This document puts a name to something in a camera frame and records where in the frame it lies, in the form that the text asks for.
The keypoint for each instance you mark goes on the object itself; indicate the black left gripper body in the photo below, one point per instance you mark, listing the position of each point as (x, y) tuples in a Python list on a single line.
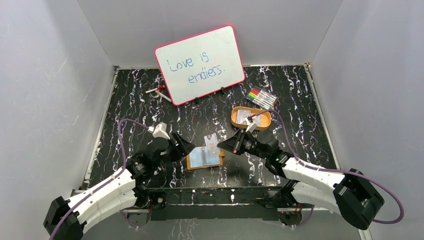
[(175, 147)]

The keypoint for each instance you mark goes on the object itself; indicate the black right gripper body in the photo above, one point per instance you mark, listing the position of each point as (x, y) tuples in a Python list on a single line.
[(250, 146)]

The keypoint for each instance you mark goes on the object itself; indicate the orange leather card holder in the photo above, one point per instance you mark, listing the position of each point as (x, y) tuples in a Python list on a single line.
[(199, 158)]

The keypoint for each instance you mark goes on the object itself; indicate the silver credit card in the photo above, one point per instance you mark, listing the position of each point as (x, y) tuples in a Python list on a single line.
[(211, 144)]

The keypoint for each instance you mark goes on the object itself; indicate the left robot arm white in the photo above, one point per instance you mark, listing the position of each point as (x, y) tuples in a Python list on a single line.
[(69, 219)]

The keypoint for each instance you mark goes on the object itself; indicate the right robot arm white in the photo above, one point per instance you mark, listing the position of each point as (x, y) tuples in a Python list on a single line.
[(347, 194)]

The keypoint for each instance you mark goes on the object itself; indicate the credit card in tray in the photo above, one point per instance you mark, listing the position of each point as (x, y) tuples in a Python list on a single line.
[(244, 116)]

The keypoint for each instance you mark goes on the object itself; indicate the orange oval tray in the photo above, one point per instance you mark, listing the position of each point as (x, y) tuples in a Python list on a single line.
[(263, 120)]

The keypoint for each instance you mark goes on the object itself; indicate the pack of coloured markers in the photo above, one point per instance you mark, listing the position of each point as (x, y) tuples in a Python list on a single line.
[(262, 98)]

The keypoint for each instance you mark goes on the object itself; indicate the white marker brown tip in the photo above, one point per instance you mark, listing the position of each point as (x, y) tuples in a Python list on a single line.
[(163, 96)]

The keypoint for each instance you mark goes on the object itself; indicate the white marker red cap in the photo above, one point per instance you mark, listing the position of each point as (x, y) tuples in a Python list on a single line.
[(160, 87)]

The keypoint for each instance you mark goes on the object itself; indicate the pink framed whiteboard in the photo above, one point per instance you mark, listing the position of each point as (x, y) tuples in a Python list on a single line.
[(201, 64)]

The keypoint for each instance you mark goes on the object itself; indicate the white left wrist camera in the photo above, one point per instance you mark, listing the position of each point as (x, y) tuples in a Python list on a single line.
[(159, 131)]

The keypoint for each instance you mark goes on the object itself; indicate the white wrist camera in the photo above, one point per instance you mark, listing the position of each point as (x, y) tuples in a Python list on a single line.
[(159, 131), (251, 127)]

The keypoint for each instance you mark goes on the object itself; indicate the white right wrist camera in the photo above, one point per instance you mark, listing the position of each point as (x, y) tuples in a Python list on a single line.
[(251, 127)]

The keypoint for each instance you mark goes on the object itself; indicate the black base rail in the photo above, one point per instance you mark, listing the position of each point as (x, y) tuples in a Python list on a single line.
[(215, 198)]

